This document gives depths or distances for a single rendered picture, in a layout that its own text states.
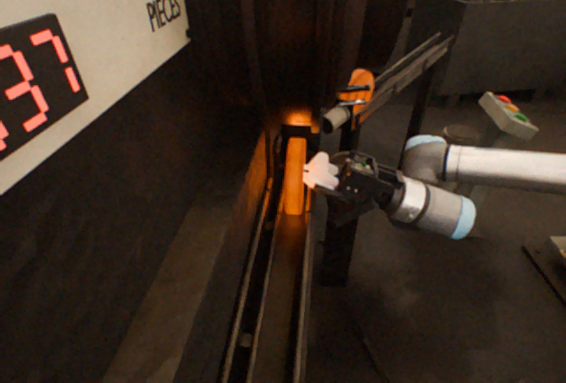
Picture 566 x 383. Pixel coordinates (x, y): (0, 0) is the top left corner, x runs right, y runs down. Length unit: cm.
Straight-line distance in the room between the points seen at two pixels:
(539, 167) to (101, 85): 79
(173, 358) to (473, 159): 72
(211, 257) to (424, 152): 62
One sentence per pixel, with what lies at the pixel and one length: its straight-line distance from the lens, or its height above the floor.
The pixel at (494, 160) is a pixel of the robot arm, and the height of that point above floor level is 74.
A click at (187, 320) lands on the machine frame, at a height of 87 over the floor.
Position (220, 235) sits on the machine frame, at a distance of 39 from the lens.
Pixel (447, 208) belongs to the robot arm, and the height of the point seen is 71.
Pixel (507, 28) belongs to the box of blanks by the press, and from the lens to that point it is 289.
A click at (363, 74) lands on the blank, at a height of 78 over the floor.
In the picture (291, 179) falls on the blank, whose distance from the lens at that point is 60.
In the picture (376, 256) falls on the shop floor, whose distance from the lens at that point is 153.
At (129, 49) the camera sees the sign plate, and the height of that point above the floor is 108.
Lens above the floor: 115
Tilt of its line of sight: 38 degrees down
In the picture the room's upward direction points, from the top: straight up
